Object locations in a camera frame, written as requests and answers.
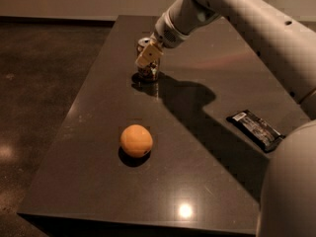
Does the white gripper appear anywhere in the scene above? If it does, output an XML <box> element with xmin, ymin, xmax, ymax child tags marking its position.
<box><xmin>135</xmin><ymin>12</ymin><xmax>189</xmax><ymax>68</ymax></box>

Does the orange soda can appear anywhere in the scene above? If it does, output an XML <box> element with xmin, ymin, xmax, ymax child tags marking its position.
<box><xmin>136</xmin><ymin>37</ymin><xmax>161</xmax><ymax>82</ymax></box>

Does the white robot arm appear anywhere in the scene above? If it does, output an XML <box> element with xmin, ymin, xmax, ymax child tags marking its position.
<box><xmin>136</xmin><ymin>0</ymin><xmax>316</xmax><ymax>237</ymax></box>

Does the orange fruit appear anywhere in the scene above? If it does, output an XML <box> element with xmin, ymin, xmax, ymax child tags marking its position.
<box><xmin>119</xmin><ymin>124</ymin><xmax>153</xmax><ymax>158</ymax></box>

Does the black snack bar wrapper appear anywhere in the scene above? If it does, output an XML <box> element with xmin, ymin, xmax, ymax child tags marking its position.
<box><xmin>226</xmin><ymin>110</ymin><xmax>285</xmax><ymax>153</ymax></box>

